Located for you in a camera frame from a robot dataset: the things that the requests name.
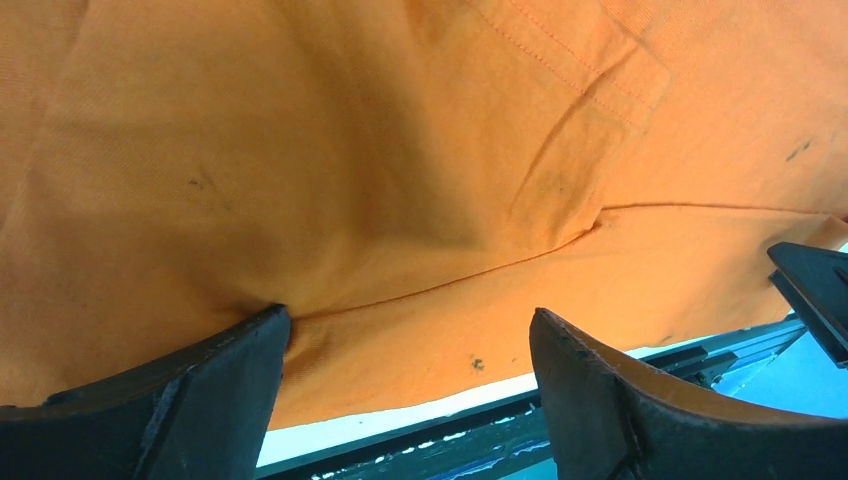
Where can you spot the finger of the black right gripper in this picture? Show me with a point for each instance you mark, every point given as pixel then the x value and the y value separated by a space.
pixel 814 283

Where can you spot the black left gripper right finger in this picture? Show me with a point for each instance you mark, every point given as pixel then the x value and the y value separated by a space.
pixel 611 416

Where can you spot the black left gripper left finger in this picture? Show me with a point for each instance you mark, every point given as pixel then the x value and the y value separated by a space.
pixel 200 412

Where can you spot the orange t-shirt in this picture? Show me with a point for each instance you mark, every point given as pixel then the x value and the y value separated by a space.
pixel 411 179

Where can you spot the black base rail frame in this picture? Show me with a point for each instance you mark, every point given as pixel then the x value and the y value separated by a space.
pixel 498 430

